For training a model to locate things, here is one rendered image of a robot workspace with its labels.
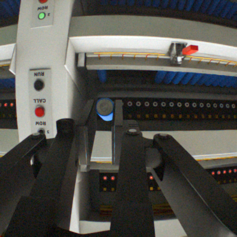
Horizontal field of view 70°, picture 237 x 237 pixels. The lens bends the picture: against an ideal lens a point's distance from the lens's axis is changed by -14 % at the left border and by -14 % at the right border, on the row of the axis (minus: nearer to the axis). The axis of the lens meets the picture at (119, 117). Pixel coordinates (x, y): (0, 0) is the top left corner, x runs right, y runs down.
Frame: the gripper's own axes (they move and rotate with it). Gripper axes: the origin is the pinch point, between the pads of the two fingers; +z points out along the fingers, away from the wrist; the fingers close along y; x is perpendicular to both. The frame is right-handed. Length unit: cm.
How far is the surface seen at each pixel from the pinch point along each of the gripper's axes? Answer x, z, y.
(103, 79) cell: 0.4, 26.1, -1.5
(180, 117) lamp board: -8.6, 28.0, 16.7
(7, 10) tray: 19.1, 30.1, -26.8
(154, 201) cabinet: -35.9, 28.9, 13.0
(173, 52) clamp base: 6.5, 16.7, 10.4
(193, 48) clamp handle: 7.2, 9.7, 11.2
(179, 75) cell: 2.1, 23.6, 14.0
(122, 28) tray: 9.9, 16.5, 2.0
